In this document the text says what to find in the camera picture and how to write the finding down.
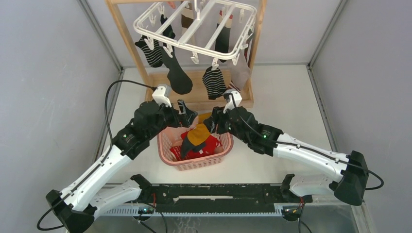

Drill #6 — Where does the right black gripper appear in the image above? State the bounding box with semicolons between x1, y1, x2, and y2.
203;104;249;145

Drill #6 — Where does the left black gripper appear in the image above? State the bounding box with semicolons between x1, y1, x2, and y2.
147;100;197;140

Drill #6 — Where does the pink plastic basket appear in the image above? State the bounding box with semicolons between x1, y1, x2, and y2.
157;117;233;171

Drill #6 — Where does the yellow brown striped sock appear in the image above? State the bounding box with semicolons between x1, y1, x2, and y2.
185;112;212;146

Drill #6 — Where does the dark blue sock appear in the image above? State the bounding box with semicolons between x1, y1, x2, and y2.
180;137;206;160

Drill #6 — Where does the red snowflake sock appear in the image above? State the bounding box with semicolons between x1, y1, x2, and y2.
170;146;183;162

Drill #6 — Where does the plain red sock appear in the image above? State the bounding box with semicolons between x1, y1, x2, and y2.
181;131;206;160

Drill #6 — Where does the red white striped sock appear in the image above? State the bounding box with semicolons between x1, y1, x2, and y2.
202;135;223;156

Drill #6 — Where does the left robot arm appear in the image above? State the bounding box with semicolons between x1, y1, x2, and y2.
46;84;198;233

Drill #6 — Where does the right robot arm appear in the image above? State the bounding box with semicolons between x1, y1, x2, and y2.
203;107;384;206

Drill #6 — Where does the white plastic sock hanger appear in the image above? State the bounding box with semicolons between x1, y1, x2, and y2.
133;0;257;70

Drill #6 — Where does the black striped narrow sock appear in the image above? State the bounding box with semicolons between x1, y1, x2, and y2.
202;67;227;100

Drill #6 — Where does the grey white sock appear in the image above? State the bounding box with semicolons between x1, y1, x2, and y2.
227;55;252;91

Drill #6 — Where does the black white striped sock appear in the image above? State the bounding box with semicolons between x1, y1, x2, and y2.
135;36;163;68

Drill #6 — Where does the brown beige block sock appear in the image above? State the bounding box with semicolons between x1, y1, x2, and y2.
181;2;194;35

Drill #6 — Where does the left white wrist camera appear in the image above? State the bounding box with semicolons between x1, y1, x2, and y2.
152;84;172;108

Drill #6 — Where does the black mounting rail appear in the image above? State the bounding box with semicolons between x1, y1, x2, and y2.
131;183;313;214

